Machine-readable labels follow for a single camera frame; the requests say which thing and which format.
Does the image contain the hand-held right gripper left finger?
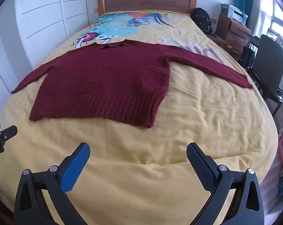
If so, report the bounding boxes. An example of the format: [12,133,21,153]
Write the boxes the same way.
[14,142,91,225]

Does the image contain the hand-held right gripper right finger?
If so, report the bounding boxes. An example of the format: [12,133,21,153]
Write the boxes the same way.
[187,142,265,225]

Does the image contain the burgundy knitted sweater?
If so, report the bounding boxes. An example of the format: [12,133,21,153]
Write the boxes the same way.
[11,40,253,129]

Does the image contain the yellow printed bed cover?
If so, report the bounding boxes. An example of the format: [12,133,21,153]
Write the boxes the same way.
[0,9,279,225]

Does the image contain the white wardrobe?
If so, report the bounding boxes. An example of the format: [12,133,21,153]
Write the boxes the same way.
[0,0,88,94]

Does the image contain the black binders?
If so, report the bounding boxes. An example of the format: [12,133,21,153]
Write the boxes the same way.
[240,43,258,68]

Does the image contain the black office chair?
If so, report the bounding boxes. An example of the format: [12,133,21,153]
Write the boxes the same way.
[246,34,283,116]

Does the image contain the cardboard boxes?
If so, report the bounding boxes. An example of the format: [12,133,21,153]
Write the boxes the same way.
[214,14,253,61]

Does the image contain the black backpack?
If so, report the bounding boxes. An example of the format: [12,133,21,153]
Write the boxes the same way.
[192,8,213,34]

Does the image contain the white printer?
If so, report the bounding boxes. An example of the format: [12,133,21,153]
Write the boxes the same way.
[220,3,248,25]

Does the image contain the window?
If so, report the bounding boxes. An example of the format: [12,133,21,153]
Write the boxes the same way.
[254,0,283,59]

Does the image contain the teal curtain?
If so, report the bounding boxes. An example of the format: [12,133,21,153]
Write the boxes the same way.
[234,0,254,35]

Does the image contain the wooden headboard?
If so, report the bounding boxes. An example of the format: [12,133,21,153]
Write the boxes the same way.
[97,0,197,17]

